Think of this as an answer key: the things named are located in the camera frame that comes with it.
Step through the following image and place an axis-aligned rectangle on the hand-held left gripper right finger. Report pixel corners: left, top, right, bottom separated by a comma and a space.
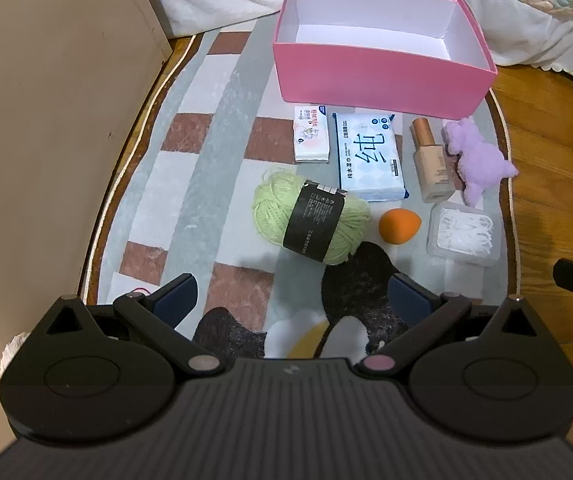
357, 274, 550, 377

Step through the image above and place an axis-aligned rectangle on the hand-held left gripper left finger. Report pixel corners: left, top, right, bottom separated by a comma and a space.
31, 274, 226, 377

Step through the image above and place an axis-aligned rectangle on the orange makeup sponge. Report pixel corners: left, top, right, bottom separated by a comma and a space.
379, 208, 423, 246

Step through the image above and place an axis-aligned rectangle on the beige foundation bottle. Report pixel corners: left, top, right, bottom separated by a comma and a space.
411, 117, 455, 204

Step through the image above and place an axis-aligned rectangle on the green yarn ball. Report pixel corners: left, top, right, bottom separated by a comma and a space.
252, 169, 372, 266

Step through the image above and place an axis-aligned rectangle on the blue white wet wipes pack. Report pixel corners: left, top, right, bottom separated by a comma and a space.
334, 112, 411, 202

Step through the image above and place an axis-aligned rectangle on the purple plush toy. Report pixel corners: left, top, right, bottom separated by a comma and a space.
441, 117, 520, 207

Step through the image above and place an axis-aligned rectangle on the small white tissue packet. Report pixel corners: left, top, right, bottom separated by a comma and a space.
293, 105, 331, 163

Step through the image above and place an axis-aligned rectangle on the pink cardboard box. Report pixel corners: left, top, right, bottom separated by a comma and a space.
272, 0, 498, 121

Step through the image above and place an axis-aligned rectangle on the checkered oval rug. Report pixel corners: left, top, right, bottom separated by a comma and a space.
84, 0, 521, 361

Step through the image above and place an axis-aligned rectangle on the white fluffy cloth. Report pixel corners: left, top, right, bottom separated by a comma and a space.
0, 332, 30, 376

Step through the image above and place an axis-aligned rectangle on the beige wooden cabinet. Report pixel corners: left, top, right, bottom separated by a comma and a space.
0, 0, 172, 463

